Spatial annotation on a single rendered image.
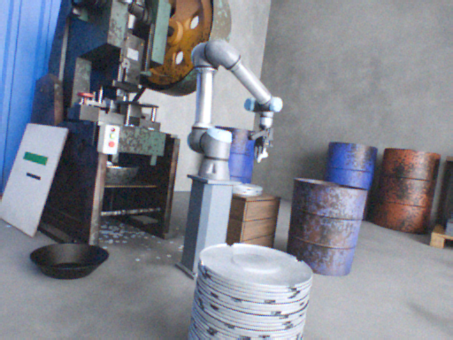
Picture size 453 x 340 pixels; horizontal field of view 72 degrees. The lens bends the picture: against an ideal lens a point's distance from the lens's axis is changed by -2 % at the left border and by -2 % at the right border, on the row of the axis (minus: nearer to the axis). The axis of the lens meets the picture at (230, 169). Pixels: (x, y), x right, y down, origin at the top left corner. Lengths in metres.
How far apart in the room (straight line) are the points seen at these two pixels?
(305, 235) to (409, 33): 3.54
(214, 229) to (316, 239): 0.60
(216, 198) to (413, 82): 3.60
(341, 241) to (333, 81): 3.34
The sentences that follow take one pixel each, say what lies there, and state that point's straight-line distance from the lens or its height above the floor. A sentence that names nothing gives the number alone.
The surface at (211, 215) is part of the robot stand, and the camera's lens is 1.42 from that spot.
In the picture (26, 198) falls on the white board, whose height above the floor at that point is 0.17.
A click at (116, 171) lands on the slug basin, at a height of 0.39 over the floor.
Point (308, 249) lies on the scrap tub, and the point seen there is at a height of 0.12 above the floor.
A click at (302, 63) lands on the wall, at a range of 5.13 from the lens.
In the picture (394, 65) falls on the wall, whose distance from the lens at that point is 4.71.
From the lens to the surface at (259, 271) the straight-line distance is 0.79.
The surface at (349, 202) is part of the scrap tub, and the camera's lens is 1.77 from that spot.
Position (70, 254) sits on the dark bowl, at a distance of 1.62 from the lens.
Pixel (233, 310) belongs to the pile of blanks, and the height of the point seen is 0.24.
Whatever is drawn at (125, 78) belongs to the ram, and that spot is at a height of 0.91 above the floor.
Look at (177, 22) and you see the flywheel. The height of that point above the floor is 1.39.
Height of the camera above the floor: 0.58
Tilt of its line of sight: 3 degrees down
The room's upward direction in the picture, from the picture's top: 8 degrees clockwise
